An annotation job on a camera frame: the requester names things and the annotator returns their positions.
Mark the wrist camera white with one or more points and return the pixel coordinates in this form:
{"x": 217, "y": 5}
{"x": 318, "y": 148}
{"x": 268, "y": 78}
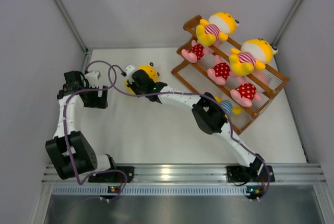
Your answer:
{"x": 128, "y": 70}
{"x": 93, "y": 78}

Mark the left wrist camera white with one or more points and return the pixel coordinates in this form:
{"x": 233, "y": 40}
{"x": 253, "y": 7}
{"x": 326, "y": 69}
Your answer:
{"x": 93, "y": 78}

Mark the pink toy top-left middle shelf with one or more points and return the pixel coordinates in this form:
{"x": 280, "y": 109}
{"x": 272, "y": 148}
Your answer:
{"x": 196, "y": 52}

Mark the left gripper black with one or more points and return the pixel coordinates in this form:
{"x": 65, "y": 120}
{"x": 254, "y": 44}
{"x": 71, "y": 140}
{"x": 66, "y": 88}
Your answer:
{"x": 100, "y": 102}

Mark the yellow toy blue stripes shelf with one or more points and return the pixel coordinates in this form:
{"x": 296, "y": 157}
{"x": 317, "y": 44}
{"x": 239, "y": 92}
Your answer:
{"x": 228, "y": 106}

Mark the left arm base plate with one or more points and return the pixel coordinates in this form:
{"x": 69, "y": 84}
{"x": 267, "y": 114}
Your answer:
{"x": 125, "y": 172}

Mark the aluminium mounting rail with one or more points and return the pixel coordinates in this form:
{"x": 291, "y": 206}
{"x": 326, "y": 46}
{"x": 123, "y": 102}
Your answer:
{"x": 294, "y": 173}

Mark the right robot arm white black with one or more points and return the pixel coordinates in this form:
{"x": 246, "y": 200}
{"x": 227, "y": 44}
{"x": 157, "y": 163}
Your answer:
{"x": 209, "y": 115}

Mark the yellow toy red stripes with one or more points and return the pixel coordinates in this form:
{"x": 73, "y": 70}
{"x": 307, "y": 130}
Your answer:
{"x": 254, "y": 54}
{"x": 218, "y": 27}

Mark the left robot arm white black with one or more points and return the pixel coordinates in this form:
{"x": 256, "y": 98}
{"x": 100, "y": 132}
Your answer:
{"x": 69, "y": 150}

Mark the wooden three-tier shelf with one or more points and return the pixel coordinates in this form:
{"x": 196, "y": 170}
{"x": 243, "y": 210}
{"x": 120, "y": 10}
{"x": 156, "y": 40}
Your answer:
{"x": 269, "y": 83}

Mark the pink toy red dots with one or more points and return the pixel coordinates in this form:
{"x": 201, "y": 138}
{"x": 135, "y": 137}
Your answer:
{"x": 220, "y": 72}
{"x": 245, "y": 93}

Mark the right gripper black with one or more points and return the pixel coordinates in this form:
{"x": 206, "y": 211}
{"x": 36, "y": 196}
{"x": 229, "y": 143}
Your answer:
{"x": 132, "y": 84}

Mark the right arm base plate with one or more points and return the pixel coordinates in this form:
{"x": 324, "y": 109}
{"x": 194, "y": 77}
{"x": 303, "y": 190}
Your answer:
{"x": 243, "y": 175}

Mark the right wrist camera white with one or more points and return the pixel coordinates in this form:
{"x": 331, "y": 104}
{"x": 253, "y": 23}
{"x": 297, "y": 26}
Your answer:
{"x": 128, "y": 70}

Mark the perforated cable tray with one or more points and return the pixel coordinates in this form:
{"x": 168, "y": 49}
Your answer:
{"x": 153, "y": 190}

